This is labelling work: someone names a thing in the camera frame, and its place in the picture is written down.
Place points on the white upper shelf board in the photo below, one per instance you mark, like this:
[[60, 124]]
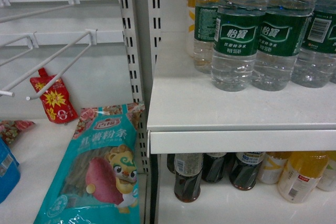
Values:
[[188, 114]]

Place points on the back water bottle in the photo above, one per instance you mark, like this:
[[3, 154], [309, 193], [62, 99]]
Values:
[[205, 23]]

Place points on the front water bottle green label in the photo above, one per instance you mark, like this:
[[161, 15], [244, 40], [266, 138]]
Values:
[[235, 43]]

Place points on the right water bottle barcode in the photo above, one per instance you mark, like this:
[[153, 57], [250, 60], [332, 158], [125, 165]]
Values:
[[315, 64]]

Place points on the dark tea bottle front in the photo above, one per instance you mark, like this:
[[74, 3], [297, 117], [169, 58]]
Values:
[[188, 172]]

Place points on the dark tea bottle middle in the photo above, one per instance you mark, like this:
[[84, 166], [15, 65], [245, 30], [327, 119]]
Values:
[[213, 167]]

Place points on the dark suntory tea bottle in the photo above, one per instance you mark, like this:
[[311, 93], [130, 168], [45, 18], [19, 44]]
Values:
[[245, 169]]

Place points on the teal noodle packet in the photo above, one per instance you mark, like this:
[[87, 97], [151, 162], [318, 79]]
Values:
[[97, 179]]

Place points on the yellow drink bottle upper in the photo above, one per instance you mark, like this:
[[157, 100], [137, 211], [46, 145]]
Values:
[[190, 26]]

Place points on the red sauce pouch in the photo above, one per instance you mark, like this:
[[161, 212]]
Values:
[[55, 100]]

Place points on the white yellow drink bottle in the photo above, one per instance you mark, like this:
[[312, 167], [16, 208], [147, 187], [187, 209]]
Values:
[[272, 167]]

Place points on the yellow juice bottle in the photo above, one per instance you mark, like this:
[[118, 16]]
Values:
[[301, 174]]

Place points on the floral snack packet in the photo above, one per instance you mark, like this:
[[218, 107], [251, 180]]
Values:
[[10, 129]]

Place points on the blue packet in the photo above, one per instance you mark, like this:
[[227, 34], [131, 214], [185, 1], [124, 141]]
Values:
[[10, 174]]

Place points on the far right juice bottle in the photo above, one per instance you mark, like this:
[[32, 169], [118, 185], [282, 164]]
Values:
[[327, 181]]

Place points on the white slotted upright post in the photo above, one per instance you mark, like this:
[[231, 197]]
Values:
[[135, 16]]

